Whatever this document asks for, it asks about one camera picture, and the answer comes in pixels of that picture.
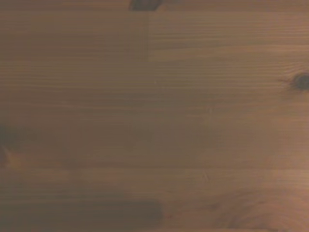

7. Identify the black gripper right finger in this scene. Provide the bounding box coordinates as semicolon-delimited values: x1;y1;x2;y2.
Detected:
146;0;164;12

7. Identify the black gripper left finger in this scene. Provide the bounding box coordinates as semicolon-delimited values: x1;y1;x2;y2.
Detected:
129;0;147;12

